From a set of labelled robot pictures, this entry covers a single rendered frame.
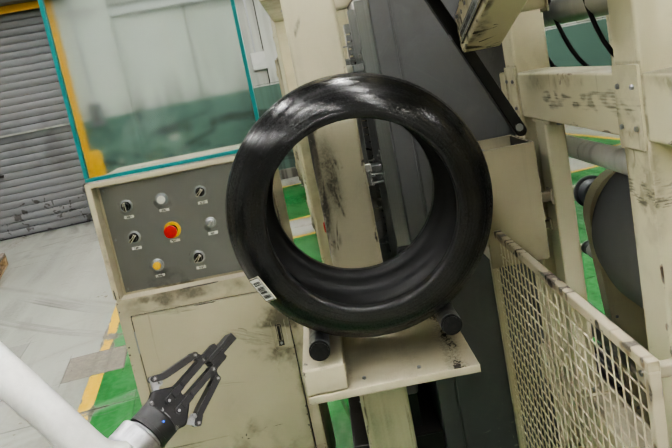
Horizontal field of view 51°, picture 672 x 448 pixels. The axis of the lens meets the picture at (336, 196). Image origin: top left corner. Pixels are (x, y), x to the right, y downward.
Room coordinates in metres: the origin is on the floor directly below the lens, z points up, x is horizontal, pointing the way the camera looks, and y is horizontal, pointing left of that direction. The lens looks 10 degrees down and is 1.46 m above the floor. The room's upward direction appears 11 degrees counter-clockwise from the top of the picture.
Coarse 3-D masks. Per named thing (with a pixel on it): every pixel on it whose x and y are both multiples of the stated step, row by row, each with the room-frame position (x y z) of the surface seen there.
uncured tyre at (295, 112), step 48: (288, 96) 1.41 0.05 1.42; (336, 96) 1.37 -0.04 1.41; (384, 96) 1.37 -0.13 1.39; (432, 96) 1.40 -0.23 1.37; (288, 144) 1.36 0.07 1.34; (432, 144) 1.36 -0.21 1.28; (240, 192) 1.37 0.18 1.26; (480, 192) 1.37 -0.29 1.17; (240, 240) 1.38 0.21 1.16; (288, 240) 1.63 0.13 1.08; (432, 240) 1.63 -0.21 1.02; (480, 240) 1.38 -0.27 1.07; (288, 288) 1.36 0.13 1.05; (336, 288) 1.62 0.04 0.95; (384, 288) 1.61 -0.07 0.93; (432, 288) 1.36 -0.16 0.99
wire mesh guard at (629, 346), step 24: (504, 240) 1.57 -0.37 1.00; (528, 264) 1.39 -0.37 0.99; (504, 288) 1.67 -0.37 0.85; (552, 288) 1.25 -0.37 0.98; (504, 312) 1.75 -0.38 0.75; (528, 312) 1.49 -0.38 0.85; (600, 312) 1.06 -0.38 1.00; (504, 336) 1.75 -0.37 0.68; (552, 336) 1.32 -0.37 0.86; (624, 336) 0.96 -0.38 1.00; (552, 360) 1.34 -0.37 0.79; (648, 360) 0.88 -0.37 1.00; (528, 384) 1.59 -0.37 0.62; (552, 384) 1.38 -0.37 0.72; (648, 384) 0.88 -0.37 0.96; (528, 408) 1.61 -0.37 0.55; (576, 408) 1.23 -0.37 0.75; (648, 408) 0.89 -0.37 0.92; (552, 432) 1.44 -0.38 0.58; (576, 432) 1.26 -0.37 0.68; (600, 432) 1.12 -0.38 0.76; (624, 432) 1.01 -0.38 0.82
